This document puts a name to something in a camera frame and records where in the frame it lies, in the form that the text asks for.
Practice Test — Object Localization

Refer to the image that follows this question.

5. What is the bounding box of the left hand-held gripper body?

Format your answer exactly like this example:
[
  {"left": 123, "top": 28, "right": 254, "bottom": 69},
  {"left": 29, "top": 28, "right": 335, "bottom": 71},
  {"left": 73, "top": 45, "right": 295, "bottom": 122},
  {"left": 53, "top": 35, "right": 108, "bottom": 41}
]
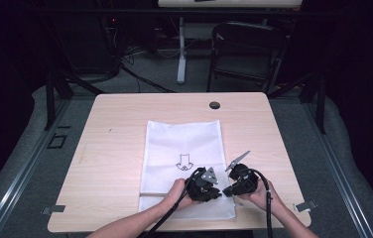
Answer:
[{"left": 185, "top": 167, "right": 223, "bottom": 203}]

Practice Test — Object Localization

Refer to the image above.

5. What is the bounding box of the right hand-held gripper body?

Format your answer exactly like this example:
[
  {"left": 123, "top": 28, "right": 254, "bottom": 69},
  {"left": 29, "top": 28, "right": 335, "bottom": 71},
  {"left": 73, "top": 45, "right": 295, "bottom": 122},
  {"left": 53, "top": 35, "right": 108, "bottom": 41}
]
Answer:
[{"left": 224, "top": 151, "right": 260, "bottom": 196}]

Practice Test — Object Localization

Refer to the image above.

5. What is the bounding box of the white mesh laundry bag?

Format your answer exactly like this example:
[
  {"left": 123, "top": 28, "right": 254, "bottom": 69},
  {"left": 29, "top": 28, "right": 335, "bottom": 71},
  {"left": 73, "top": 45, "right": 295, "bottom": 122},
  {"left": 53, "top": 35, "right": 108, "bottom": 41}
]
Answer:
[{"left": 137, "top": 119, "right": 237, "bottom": 221}]

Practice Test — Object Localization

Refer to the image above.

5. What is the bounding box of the person's right hand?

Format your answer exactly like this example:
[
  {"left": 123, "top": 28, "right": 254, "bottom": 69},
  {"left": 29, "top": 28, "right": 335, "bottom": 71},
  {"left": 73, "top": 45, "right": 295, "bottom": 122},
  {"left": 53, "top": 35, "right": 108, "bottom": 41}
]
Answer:
[{"left": 239, "top": 179, "right": 281, "bottom": 213}]

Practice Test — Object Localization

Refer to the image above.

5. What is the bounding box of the person's left hand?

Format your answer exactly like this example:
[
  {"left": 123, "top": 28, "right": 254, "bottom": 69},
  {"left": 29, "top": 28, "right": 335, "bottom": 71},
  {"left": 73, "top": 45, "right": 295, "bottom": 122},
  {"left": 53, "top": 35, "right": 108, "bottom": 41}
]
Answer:
[{"left": 164, "top": 178, "right": 196, "bottom": 211}]

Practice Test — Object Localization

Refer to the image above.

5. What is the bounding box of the grey tape piece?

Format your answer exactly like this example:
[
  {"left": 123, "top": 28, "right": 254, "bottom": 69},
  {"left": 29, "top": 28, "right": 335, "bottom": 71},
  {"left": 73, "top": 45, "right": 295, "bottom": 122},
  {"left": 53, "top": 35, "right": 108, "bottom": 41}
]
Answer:
[
  {"left": 293, "top": 198, "right": 318, "bottom": 213},
  {"left": 41, "top": 204, "right": 66, "bottom": 215}
]

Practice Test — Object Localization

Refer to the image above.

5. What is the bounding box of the black metal stand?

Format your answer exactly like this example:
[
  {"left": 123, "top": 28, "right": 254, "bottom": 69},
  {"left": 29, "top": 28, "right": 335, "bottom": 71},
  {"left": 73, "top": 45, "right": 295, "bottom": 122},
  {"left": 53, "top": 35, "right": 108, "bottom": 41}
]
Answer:
[
  {"left": 301, "top": 72, "right": 327, "bottom": 135},
  {"left": 43, "top": 70, "right": 75, "bottom": 131}
]

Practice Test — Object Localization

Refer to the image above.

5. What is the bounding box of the black folding chair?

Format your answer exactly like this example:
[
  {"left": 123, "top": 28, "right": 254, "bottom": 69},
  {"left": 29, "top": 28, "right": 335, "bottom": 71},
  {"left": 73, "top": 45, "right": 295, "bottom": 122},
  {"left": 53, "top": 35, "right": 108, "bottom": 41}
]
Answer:
[{"left": 206, "top": 21, "right": 289, "bottom": 95}]

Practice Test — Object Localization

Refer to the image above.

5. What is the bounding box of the white table leg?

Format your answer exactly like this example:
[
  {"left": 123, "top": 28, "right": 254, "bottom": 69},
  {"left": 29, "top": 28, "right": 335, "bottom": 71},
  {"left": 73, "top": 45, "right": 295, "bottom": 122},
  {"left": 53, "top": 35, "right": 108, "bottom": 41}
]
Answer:
[{"left": 176, "top": 16, "right": 188, "bottom": 85}]

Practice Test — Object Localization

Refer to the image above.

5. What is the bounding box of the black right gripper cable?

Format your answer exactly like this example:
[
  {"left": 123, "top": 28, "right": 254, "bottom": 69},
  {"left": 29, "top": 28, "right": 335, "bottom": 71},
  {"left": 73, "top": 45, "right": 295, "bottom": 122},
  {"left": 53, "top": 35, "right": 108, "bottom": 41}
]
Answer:
[{"left": 248, "top": 168, "right": 274, "bottom": 238}]

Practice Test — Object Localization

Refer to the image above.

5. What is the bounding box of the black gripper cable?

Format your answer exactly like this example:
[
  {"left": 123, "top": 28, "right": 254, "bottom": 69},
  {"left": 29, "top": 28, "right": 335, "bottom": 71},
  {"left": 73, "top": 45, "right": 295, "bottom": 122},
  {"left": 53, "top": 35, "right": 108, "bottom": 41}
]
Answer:
[
  {"left": 137, "top": 167, "right": 206, "bottom": 238},
  {"left": 248, "top": 168, "right": 274, "bottom": 238}
]

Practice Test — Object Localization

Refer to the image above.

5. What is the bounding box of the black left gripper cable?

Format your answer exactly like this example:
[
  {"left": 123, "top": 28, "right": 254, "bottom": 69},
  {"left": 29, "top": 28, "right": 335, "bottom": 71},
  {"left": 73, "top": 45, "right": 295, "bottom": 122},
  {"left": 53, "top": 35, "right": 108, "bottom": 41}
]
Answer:
[{"left": 137, "top": 167, "right": 206, "bottom": 238}]

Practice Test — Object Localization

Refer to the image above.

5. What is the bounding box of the aluminium floor rail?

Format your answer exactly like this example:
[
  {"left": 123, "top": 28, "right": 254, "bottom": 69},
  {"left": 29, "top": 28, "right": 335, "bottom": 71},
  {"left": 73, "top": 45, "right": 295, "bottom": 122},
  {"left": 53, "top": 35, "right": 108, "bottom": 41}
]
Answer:
[
  {"left": 302, "top": 101, "right": 373, "bottom": 238},
  {"left": 0, "top": 98, "right": 72, "bottom": 238}
]

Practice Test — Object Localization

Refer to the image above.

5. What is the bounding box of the black floor cable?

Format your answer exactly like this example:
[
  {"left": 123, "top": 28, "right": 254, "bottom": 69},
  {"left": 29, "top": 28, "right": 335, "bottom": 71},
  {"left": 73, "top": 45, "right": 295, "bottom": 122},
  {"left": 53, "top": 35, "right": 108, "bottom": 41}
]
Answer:
[{"left": 120, "top": 63, "right": 177, "bottom": 94}]

